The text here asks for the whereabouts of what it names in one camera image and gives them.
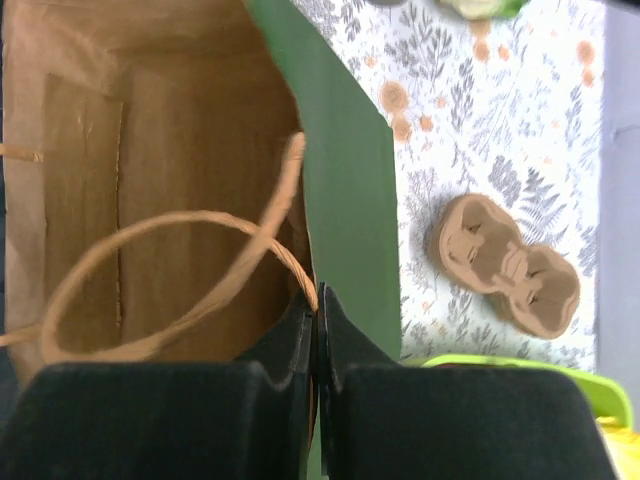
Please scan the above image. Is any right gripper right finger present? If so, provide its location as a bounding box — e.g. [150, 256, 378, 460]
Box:
[317, 286, 616, 479]

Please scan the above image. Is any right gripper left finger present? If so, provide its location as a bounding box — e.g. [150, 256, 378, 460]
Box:
[1, 295, 314, 479]

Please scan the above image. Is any brown green paper bag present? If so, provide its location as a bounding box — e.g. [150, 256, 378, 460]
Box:
[0, 0, 404, 480]

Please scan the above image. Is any green plastic basket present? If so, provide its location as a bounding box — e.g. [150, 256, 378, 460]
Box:
[405, 353, 634, 428]

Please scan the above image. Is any small bok choy toy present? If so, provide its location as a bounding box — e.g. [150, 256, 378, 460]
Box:
[438, 0, 528, 20]

